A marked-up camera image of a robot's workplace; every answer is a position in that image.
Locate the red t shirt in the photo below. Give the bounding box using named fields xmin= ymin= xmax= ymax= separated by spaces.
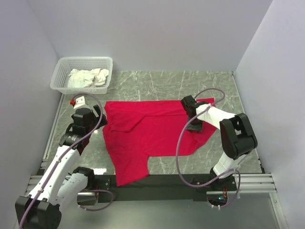
xmin=102 ymin=97 xmax=217 ymax=187

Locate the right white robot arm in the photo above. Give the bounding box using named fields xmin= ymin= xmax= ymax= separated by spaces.
xmin=175 ymin=95 xmax=258 ymax=190

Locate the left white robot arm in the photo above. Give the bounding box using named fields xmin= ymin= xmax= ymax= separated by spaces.
xmin=15 ymin=104 xmax=107 ymax=229

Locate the white t shirt in basket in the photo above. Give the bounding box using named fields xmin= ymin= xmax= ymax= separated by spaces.
xmin=67 ymin=68 xmax=109 ymax=88

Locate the white plastic laundry basket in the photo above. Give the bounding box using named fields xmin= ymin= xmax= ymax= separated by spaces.
xmin=50 ymin=57 xmax=113 ymax=94

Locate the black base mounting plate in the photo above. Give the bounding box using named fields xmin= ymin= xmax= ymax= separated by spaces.
xmin=95 ymin=174 xmax=237 ymax=201

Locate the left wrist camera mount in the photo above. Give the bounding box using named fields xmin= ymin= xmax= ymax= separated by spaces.
xmin=70 ymin=96 xmax=89 ymax=111

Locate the aluminium frame rail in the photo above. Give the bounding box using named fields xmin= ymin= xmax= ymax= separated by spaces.
xmin=240 ymin=173 xmax=277 ymax=194

